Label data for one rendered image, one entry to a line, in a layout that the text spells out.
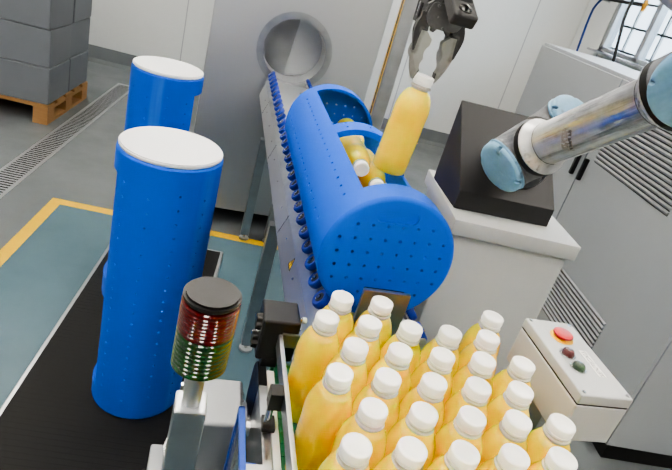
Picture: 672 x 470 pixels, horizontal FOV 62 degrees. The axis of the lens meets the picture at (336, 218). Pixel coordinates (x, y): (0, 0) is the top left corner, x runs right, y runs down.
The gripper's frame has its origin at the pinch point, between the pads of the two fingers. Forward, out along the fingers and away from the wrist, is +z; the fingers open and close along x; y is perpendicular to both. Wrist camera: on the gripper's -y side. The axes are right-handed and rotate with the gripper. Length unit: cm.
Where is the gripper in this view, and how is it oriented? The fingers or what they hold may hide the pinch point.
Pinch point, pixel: (425, 75)
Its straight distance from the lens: 113.4
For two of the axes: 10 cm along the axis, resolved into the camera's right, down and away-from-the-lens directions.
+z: -2.6, 8.7, 4.2
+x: -9.5, -1.6, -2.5
